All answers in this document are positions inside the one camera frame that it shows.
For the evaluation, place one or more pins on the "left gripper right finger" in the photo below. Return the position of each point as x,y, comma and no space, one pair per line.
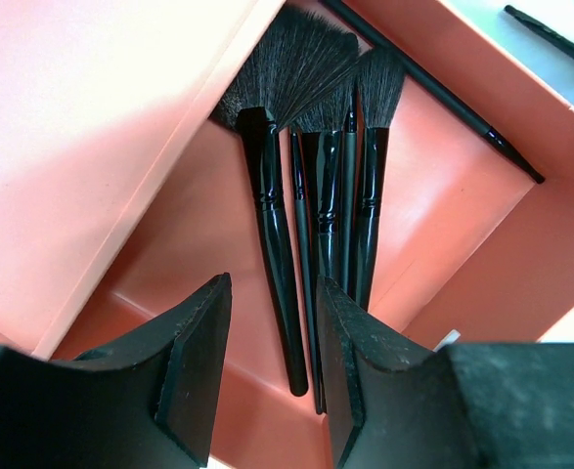
391,403

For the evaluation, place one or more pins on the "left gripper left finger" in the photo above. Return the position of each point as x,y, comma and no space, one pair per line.
146,399

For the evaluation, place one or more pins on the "thin black eyeliner brush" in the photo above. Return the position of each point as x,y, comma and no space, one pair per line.
348,173

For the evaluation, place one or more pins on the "orange drawer cabinet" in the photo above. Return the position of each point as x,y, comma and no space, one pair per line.
97,100

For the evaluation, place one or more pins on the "thin black pencil brush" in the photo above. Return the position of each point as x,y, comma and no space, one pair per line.
435,88

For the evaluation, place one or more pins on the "black angled makeup brush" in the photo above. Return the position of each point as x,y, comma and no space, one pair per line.
380,85

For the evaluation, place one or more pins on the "black fan makeup brush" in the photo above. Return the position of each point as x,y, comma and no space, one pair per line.
298,62

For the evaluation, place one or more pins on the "thin black liner brush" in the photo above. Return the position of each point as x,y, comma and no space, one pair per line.
560,42

